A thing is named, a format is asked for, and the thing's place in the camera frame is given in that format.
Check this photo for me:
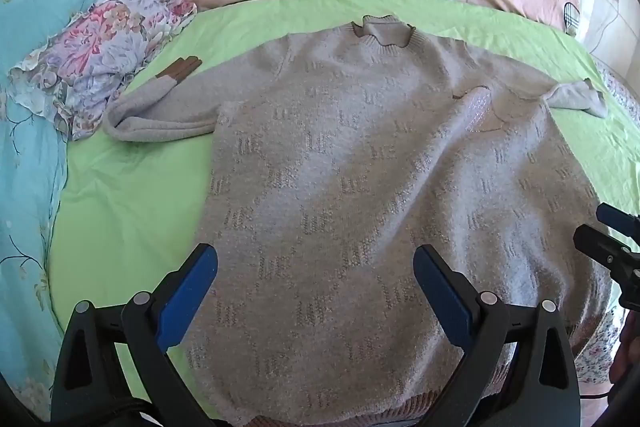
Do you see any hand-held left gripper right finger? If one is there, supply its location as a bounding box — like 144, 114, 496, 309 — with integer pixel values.
413, 244, 582, 427

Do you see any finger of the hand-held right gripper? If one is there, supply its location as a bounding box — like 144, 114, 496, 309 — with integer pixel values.
596, 203, 640, 239
573, 224, 640, 269

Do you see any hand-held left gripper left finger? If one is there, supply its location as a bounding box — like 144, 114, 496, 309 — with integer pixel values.
50, 243, 219, 427

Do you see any pale knit sweater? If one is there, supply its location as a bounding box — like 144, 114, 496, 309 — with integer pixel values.
102, 14, 613, 427

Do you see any small-flowered bed sheet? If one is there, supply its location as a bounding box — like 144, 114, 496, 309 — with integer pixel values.
570, 57, 640, 385

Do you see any green bed sheet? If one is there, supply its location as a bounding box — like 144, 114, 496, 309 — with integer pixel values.
47, 0, 640, 408

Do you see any blue floral blanket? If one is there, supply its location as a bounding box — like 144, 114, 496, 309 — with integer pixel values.
0, 0, 166, 408

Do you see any floral ruffled pillow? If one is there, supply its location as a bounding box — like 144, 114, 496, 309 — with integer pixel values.
7, 0, 198, 142

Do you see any white cable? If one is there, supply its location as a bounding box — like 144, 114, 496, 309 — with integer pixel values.
596, 0, 622, 54

